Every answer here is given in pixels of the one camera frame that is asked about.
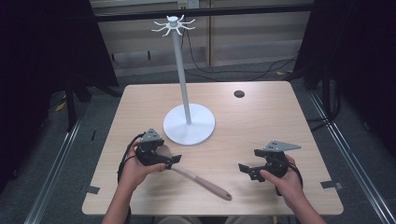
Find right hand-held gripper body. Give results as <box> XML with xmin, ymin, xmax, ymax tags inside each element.
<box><xmin>261</xmin><ymin>140</ymin><xmax>303</xmax><ymax>179</ymax></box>

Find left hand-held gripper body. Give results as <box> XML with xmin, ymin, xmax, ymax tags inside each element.
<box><xmin>134</xmin><ymin>127</ymin><xmax>172</xmax><ymax>167</ymax></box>

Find pink handled spatula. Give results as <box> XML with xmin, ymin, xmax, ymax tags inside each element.
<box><xmin>155</xmin><ymin>144</ymin><xmax>233</xmax><ymax>202</ymax></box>

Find person's right hand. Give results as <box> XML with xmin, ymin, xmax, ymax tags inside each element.
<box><xmin>259</xmin><ymin>154</ymin><xmax>304</xmax><ymax>210</ymax></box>

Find person's left hand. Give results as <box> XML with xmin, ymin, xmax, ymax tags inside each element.
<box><xmin>119</xmin><ymin>146</ymin><xmax>168</xmax><ymax>191</ymax></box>

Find white hook stand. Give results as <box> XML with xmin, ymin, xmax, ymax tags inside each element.
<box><xmin>150</xmin><ymin>14</ymin><xmax>217</xmax><ymax>147</ymax></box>

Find black metal stand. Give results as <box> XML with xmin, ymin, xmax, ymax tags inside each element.
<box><xmin>64</xmin><ymin>73</ymin><xmax>92</xmax><ymax>133</ymax></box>

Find black curtain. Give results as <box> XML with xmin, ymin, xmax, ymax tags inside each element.
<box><xmin>292</xmin><ymin>0</ymin><xmax>396</xmax><ymax>157</ymax></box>
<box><xmin>0</xmin><ymin>0</ymin><xmax>120</xmax><ymax>194</ymax></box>

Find black horizontal bar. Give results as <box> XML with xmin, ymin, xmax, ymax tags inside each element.
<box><xmin>92</xmin><ymin>3</ymin><xmax>315</xmax><ymax>22</ymax></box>

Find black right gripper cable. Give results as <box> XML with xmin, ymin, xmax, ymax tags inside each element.
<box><xmin>275</xmin><ymin>161</ymin><xmax>304</xmax><ymax>198</ymax></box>

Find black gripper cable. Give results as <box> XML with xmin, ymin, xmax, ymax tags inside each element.
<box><xmin>117</xmin><ymin>133</ymin><xmax>147</xmax><ymax>185</ymax></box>
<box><xmin>275</xmin><ymin>161</ymin><xmax>304</xmax><ymax>198</ymax></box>

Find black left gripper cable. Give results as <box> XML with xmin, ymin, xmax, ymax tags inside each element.
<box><xmin>117</xmin><ymin>133</ymin><xmax>147</xmax><ymax>185</ymax></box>

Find grey table bracket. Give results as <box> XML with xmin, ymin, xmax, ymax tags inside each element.
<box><xmin>319</xmin><ymin>180</ymin><xmax>345</xmax><ymax>191</ymax></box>
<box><xmin>79</xmin><ymin>185</ymin><xmax>101</xmax><ymax>195</ymax></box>

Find metal floor rail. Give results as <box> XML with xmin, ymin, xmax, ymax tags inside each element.
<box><xmin>23</xmin><ymin>119</ymin><xmax>82</xmax><ymax>224</ymax></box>
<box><xmin>307</xmin><ymin>90</ymin><xmax>396</xmax><ymax>224</ymax></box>

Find black floor cable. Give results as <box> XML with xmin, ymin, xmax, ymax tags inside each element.
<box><xmin>180</xmin><ymin>27</ymin><xmax>300</xmax><ymax>82</ymax></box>

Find white wall socket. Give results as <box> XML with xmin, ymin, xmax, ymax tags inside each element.
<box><xmin>177</xmin><ymin>0</ymin><xmax>200</xmax><ymax>9</ymax></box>

